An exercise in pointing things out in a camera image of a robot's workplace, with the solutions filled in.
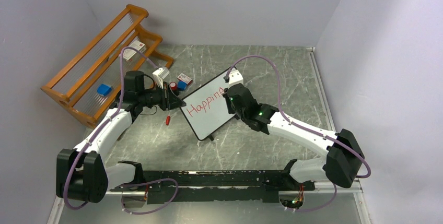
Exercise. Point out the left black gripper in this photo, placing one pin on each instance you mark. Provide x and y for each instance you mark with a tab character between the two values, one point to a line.
168	100

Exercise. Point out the red marker cap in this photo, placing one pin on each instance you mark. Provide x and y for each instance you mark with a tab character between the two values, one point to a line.
167	121

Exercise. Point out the black framed whiteboard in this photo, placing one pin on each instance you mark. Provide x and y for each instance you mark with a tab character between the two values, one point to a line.
206	109

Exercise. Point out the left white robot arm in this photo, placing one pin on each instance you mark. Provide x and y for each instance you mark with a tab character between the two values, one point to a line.
80	172

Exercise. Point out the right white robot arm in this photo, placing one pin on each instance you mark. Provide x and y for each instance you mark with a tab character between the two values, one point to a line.
339	154

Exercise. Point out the blue small block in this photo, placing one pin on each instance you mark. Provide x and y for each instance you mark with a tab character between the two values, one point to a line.
181	86

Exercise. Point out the red white small box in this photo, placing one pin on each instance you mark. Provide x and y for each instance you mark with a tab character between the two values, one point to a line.
185	78

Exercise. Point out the white red box on rack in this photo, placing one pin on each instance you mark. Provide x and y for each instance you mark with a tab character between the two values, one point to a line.
135	47

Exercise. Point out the blue block on rack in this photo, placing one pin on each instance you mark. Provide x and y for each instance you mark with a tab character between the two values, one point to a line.
103	90

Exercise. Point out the orange wooden rack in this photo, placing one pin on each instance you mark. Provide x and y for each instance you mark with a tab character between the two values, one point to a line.
74	86

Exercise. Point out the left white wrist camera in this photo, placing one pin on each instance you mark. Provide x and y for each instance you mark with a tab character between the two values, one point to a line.
159	75

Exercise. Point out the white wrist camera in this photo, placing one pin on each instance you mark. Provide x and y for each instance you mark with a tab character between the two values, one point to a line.
159	75
234	78

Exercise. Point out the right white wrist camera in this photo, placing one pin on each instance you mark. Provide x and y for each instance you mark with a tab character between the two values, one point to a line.
234	78

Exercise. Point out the black base frame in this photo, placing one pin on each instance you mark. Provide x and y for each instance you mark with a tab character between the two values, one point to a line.
209	186

